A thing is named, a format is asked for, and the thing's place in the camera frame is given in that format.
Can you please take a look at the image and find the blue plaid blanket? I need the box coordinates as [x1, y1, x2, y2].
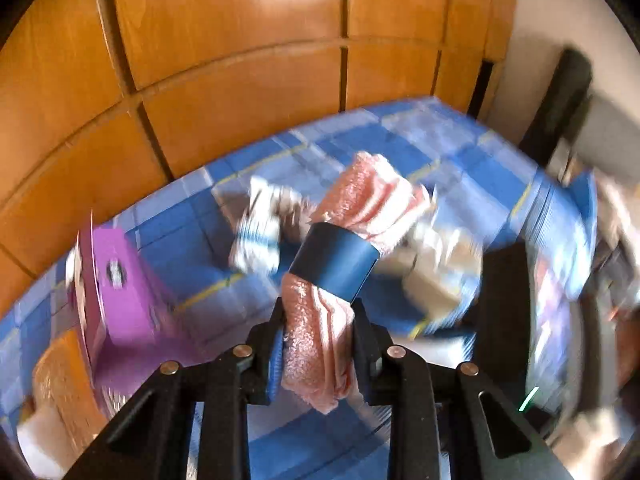
[0, 97, 601, 480]

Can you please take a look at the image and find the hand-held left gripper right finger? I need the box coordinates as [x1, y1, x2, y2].
[350, 297, 576, 480]

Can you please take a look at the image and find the purple box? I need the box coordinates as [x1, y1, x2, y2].
[70, 210, 201, 411]

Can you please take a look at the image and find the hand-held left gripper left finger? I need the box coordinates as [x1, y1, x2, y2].
[62, 297, 287, 480]

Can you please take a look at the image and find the pink terry towel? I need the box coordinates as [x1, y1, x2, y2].
[280, 151, 431, 415]

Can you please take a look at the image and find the white plush toy blue ribbon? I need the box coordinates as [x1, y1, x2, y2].
[227, 175, 311, 276]

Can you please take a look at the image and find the beige soft cloth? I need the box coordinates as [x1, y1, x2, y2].
[400, 225, 483, 323]

